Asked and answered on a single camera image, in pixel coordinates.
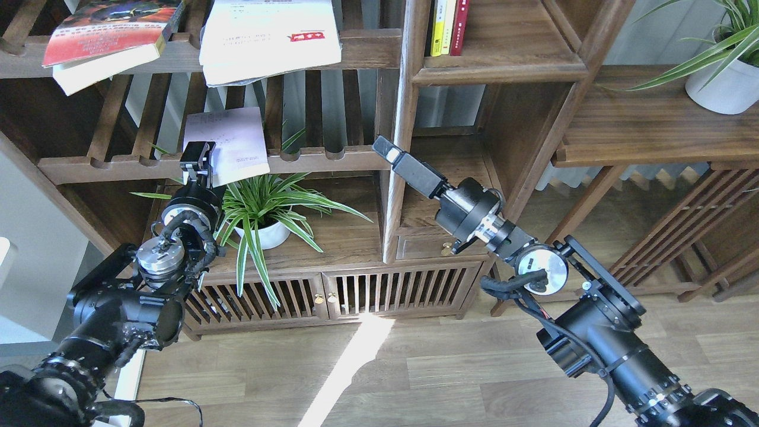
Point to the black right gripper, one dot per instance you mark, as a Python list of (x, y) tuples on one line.
[(467, 211)]

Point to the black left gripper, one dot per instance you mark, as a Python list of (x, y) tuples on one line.
[(198, 194)]

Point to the pale pink thin book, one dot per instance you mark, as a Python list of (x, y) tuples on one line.
[(240, 150)]

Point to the white book red logo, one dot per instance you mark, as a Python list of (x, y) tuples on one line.
[(244, 41)]

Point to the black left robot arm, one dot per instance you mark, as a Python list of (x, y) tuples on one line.
[(133, 300)]

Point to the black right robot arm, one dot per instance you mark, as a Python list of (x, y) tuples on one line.
[(588, 317)]

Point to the dark wooden bookshelf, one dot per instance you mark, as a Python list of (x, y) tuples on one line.
[(497, 112)]

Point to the green spider plant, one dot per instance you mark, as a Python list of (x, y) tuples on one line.
[(265, 199)]

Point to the small wooden drawer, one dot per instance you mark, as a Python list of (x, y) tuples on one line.
[(428, 246)]

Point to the small white plant pot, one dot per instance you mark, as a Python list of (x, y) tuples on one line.
[(270, 236)]

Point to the yellow upright book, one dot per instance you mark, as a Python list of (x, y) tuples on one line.
[(443, 22)]

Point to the right slatted cabinet door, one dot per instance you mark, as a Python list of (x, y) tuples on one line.
[(401, 291)]

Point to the slatted cabinet door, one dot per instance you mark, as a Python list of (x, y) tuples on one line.
[(401, 291), (216, 307)]

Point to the left slatted cabinet door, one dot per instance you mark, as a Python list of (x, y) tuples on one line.
[(216, 307)]

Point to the red cover thick book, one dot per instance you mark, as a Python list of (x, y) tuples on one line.
[(104, 38)]

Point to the dark red upright book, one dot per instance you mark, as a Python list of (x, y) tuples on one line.
[(459, 27)]

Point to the grey cabinet at left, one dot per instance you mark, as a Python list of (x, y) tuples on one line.
[(52, 255)]

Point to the large white plant pot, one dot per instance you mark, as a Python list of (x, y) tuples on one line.
[(732, 91)]

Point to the green plant top right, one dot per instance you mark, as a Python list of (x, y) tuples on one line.
[(737, 41)]

